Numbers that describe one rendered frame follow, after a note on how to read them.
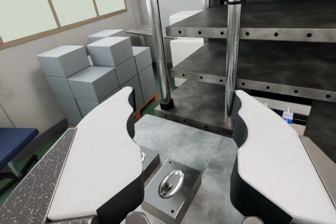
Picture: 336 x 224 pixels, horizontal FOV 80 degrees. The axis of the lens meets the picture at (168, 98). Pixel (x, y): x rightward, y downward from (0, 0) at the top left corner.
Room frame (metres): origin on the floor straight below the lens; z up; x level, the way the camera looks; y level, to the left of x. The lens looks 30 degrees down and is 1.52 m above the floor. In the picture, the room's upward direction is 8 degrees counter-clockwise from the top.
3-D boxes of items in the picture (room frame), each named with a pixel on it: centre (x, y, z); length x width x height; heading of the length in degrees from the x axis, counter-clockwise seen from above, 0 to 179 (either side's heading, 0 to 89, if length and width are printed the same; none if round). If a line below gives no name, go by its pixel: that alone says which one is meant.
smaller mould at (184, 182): (0.48, 0.03, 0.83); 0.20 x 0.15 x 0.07; 144
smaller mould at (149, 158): (0.62, 0.18, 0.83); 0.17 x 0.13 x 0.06; 144
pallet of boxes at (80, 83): (2.31, 0.70, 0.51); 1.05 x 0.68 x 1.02; 150
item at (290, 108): (0.99, -0.66, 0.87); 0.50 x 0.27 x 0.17; 144
